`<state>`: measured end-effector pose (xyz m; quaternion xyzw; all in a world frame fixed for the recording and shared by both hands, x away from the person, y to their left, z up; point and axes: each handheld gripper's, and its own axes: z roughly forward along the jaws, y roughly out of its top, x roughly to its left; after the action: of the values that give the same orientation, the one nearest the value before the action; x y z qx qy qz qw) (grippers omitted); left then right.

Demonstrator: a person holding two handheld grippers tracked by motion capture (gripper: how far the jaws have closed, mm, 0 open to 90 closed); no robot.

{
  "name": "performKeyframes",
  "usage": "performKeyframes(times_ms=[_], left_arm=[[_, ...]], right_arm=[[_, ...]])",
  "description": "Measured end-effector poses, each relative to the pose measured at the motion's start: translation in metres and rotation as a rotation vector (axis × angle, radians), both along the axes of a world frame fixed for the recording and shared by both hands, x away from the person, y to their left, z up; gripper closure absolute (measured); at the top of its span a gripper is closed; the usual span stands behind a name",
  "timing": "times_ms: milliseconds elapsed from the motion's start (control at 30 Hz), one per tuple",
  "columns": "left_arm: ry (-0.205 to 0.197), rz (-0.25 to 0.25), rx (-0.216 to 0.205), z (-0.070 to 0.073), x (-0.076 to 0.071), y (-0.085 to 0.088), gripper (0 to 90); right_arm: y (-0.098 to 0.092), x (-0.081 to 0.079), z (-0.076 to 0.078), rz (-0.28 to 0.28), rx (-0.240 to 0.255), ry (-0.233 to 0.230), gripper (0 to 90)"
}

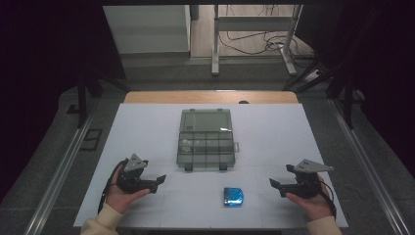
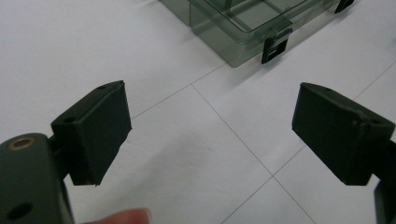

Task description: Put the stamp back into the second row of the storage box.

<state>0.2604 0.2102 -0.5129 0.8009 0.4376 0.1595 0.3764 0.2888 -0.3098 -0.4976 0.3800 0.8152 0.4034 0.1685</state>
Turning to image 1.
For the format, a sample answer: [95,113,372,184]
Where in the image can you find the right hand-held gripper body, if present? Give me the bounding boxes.
[283,159,335,200]

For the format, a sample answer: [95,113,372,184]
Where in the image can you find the black metal stand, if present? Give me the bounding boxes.
[282,55,366,130]
[75,65,132,129]

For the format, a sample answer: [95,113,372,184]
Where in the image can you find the white desk frame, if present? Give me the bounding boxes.
[210,4,304,77]

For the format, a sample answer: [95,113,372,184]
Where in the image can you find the person's left hand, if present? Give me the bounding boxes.
[106,164,152,215]

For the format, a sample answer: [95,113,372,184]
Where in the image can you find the black wrist strap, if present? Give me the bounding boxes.
[97,158,129,214]

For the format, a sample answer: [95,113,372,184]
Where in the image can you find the white power strip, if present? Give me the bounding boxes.
[303,69,323,83]

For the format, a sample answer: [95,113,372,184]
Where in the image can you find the clear grey compartment organizer box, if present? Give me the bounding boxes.
[175,108,241,172]

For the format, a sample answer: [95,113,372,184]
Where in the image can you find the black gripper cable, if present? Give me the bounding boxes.
[318,179,338,219]

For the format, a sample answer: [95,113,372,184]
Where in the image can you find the white cabinet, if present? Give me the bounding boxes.
[103,4,192,55]

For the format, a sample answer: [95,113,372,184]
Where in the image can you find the black floor frame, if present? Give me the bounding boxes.
[79,128,104,152]

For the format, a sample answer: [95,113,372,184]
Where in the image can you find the blue plastic packet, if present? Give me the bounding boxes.
[223,186,245,208]

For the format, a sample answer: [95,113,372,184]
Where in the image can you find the black floor cables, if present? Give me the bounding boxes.
[217,4,318,63]

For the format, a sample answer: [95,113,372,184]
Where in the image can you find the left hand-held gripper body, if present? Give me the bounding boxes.
[115,153,159,194]

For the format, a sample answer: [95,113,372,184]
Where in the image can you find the person's right hand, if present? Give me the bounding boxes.
[285,173,335,222]

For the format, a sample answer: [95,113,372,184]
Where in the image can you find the white table cover board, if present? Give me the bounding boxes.
[72,103,349,229]

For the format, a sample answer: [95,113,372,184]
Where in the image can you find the aluminium rail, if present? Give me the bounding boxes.
[328,97,411,235]
[23,97,101,235]

